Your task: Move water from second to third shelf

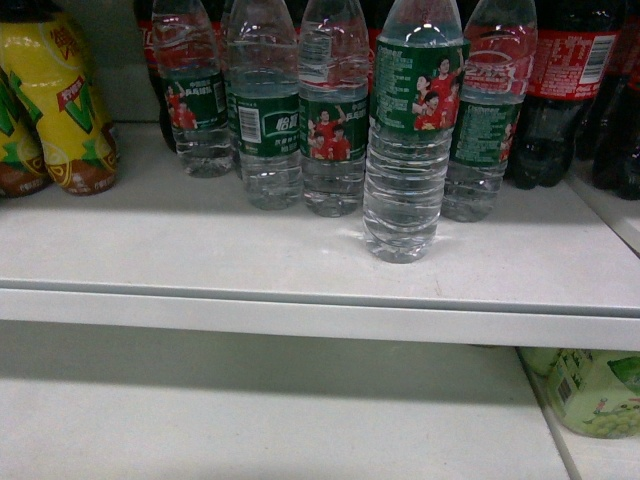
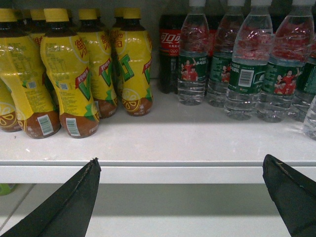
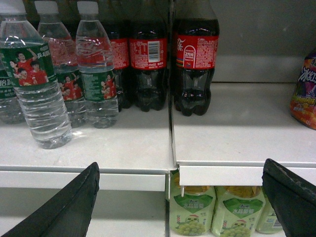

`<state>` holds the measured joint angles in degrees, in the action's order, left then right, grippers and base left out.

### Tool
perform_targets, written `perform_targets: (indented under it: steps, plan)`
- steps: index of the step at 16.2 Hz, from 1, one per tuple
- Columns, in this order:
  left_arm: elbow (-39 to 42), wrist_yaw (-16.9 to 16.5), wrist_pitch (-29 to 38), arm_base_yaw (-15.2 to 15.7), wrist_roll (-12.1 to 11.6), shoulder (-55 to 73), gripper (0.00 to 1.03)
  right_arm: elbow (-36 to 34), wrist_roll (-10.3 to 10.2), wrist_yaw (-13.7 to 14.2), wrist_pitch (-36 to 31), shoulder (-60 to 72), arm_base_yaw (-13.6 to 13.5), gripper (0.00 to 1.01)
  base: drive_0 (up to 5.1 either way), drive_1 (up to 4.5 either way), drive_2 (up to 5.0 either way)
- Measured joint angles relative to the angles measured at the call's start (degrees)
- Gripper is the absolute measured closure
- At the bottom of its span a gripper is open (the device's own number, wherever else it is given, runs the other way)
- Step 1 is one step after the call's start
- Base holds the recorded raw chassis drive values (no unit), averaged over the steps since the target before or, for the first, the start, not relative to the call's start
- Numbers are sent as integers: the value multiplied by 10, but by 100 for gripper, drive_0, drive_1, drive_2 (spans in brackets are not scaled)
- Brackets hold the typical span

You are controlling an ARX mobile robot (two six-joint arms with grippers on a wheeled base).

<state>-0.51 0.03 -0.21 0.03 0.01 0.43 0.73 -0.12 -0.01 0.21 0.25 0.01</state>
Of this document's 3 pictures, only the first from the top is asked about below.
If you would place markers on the cola bottle far right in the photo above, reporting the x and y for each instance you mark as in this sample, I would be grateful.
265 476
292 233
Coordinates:
616 159

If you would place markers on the cola bottle behind left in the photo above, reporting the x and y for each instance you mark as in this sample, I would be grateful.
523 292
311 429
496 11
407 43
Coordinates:
143 14

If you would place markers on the yellow lemon tea bottle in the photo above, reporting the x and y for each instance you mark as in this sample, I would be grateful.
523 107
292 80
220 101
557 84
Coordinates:
45 64
23 170

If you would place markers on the water bottle green label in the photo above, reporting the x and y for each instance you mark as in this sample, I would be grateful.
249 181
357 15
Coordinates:
420 57

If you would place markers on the cola bottle red label right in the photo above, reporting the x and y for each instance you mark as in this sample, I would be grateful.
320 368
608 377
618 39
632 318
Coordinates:
575 42

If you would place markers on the water bottle middle red players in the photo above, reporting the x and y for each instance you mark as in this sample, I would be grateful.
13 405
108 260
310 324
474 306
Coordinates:
333 69

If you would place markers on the water bottle barcode label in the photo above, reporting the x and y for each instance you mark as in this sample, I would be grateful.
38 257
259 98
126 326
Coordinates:
263 81

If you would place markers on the green grape drink bottle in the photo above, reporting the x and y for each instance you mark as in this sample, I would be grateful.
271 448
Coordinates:
595 393

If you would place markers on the water bottle right rear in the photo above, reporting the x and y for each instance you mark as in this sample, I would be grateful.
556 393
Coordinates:
503 39

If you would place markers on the yellow lemon tea bottle left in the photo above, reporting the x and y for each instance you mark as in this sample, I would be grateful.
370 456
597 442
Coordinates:
23 170

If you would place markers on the white metal shelf board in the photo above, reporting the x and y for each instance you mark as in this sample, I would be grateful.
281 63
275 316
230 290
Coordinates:
165 250

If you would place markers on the water bottle far left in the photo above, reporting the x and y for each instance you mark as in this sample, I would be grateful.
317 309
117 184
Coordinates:
186 53

